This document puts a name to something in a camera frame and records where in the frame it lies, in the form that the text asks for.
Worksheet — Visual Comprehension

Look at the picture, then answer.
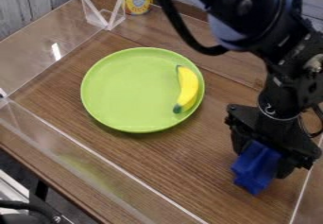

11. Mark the blue plastic block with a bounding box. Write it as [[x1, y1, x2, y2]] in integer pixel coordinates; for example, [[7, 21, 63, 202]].
[[231, 141, 282, 195]]

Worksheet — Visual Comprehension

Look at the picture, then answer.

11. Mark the green plate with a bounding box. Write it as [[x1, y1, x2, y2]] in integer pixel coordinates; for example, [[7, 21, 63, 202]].
[[81, 47, 206, 133]]

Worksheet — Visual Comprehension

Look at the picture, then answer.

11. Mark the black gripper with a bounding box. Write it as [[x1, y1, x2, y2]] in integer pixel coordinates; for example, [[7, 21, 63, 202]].
[[225, 104, 322, 179]]

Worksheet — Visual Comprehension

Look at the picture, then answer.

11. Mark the black cable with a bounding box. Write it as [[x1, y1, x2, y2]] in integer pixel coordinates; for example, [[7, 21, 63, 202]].
[[0, 198, 61, 224]]

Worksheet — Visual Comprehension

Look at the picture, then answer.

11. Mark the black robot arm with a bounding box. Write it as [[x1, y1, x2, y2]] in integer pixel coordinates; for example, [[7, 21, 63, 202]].
[[159, 0, 323, 179]]

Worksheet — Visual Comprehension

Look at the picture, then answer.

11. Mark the clear acrylic front wall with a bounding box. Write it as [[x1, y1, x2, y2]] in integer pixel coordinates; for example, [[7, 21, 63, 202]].
[[0, 89, 209, 224]]

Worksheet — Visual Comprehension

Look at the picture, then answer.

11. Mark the yellow toy banana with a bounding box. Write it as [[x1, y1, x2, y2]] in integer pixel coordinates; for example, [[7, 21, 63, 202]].
[[174, 65, 199, 113]]

